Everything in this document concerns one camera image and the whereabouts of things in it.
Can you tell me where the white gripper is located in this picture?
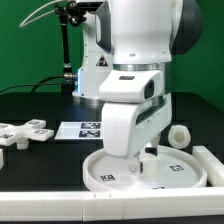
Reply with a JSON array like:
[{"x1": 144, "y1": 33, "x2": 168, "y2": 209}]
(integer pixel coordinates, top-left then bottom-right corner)
[{"x1": 102, "y1": 94, "x2": 172, "y2": 175}]

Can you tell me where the white round table top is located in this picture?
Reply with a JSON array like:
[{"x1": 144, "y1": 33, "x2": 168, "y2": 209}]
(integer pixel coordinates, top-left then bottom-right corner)
[{"x1": 83, "y1": 146, "x2": 207, "y2": 191}]

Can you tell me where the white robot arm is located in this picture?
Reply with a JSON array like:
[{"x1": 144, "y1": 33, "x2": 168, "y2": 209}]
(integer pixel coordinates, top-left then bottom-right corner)
[{"x1": 75, "y1": 0, "x2": 203, "y2": 174}]

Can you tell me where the white right fence bar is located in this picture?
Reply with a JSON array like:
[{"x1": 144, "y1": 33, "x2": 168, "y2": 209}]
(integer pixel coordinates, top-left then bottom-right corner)
[{"x1": 192, "y1": 146, "x2": 224, "y2": 187}]

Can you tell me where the white fence bar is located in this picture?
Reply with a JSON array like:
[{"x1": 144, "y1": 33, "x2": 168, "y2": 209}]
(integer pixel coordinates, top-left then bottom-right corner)
[
  {"x1": 0, "y1": 187, "x2": 224, "y2": 221},
  {"x1": 192, "y1": 146, "x2": 224, "y2": 187}
]

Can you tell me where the white marker sheet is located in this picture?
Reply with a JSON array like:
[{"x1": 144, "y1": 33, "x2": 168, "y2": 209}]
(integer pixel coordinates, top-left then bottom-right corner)
[{"x1": 55, "y1": 122, "x2": 103, "y2": 140}]

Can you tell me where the white front fence bar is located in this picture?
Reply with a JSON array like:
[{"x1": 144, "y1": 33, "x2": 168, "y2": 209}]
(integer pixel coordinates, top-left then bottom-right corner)
[{"x1": 0, "y1": 187, "x2": 224, "y2": 221}]

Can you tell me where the white cross-shaped table base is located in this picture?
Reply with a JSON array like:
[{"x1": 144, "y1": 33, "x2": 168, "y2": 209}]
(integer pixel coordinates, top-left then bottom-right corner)
[{"x1": 0, "y1": 119, "x2": 54, "y2": 150}]

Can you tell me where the white block at left edge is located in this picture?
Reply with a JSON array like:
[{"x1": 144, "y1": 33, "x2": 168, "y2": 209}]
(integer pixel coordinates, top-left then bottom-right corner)
[{"x1": 0, "y1": 149, "x2": 4, "y2": 170}]

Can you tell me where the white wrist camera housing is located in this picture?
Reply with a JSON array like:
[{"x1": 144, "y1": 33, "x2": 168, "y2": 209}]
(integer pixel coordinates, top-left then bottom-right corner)
[{"x1": 99, "y1": 70, "x2": 165, "y2": 103}]

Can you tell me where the black cable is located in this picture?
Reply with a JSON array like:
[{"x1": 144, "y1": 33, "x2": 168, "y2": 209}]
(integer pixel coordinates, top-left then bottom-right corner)
[{"x1": 0, "y1": 74, "x2": 78, "y2": 96}]

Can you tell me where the white cable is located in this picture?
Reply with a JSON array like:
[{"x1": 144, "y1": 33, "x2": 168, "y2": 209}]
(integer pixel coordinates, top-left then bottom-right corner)
[{"x1": 18, "y1": 0, "x2": 68, "y2": 29}]

